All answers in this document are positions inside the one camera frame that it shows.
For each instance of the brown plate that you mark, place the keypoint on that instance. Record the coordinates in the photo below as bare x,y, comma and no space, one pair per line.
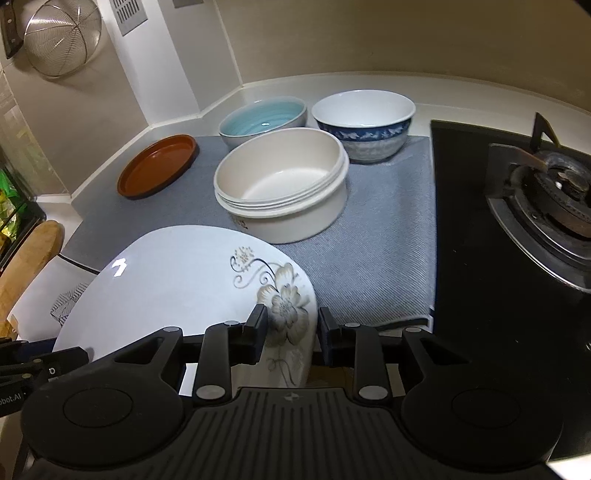
157,166

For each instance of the green yellow snack packet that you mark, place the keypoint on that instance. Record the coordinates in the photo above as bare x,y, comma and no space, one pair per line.
9,203

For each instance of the hanging kitchen knife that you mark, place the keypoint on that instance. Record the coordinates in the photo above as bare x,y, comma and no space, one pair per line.
10,27

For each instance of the blue white patterned bowl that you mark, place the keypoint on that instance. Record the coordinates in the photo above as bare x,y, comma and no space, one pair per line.
369,138

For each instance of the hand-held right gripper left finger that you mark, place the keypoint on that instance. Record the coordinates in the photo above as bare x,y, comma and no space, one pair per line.
254,337

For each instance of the cream ribbed-rim bowl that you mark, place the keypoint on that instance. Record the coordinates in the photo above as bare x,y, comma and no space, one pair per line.
277,175

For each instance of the light blue ribbed bowl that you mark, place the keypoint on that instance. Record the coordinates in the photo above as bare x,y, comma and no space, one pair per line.
263,117

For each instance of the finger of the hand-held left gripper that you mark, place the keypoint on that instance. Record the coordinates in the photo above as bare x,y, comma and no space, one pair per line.
60,357

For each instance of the white floral plate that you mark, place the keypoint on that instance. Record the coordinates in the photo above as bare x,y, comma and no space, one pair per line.
175,286

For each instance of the wooden cutting board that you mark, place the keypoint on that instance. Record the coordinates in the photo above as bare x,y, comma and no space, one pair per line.
27,263

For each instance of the grey vent grille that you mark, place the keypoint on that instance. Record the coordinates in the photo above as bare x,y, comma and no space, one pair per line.
127,14

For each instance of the white patterned mat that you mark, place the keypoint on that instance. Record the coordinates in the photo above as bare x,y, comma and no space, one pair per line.
51,295

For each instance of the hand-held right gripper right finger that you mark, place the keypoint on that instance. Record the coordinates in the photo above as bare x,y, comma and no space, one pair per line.
328,341

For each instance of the black rack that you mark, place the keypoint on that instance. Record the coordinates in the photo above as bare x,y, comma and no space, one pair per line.
37,217

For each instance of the grey mat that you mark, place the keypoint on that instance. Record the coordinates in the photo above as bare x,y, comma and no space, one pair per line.
383,230

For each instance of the black glass gas stove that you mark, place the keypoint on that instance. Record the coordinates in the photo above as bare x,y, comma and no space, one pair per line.
485,300

